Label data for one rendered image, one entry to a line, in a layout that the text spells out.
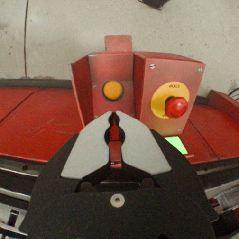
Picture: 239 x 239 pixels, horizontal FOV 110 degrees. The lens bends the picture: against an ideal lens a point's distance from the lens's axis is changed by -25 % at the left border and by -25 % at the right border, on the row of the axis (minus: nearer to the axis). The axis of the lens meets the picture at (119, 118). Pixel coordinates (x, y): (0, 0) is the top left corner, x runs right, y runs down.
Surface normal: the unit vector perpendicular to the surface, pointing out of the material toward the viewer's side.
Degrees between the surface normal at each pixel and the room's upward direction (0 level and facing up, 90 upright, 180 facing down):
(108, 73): 0
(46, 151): 90
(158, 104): 0
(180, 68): 0
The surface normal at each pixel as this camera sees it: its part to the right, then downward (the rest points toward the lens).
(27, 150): 0.14, -0.80
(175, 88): 0.07, 0.60
